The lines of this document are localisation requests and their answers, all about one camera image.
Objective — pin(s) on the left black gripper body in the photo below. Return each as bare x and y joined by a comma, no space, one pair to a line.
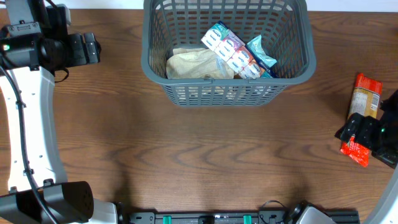
68,53

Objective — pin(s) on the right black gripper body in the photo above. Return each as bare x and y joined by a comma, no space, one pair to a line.
382,139

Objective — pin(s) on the red orange biscuit package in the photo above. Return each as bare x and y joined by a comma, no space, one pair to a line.
365,101

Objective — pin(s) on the plain beige pouch bag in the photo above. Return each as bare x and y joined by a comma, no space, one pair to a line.
197,63

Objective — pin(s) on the Kleenex pocket tissue multipack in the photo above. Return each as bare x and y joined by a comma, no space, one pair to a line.
230,48

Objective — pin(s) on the small teal wipes packet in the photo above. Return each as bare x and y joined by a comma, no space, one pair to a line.
255,46

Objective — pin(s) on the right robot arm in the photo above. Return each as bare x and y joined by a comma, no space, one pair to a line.
386,208

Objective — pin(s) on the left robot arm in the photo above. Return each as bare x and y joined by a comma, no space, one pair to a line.
38,187

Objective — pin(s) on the grey plastic slatted basket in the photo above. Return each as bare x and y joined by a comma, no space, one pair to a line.
286,35

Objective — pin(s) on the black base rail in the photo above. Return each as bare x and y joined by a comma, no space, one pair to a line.
271,212

